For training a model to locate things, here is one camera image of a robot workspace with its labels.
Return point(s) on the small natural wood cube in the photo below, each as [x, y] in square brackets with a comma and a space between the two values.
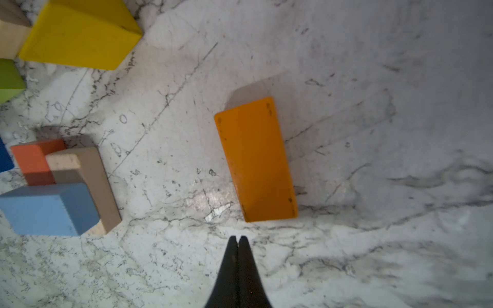
[15, 28]

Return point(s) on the orange wood block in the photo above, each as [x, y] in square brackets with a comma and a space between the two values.
[255, 153]

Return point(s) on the natural tan wood block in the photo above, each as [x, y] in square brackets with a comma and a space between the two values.
[84, 165]

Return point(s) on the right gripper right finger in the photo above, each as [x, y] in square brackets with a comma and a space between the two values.
[250, 289]

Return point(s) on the red-orange wood block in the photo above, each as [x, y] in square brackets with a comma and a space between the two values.
[31, 159]

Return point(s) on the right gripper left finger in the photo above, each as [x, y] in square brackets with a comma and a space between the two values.
[225, 290]

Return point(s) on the lime green wood cube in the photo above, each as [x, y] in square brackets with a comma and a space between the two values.
[12, 83]

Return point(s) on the light blue wood block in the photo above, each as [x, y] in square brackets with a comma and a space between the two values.
[53, 210]

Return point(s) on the dark blue wood cube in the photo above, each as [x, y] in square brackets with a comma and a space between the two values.
[6, 163]

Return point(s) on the yellow wedge wood block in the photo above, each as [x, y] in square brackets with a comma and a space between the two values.
[88, 34]

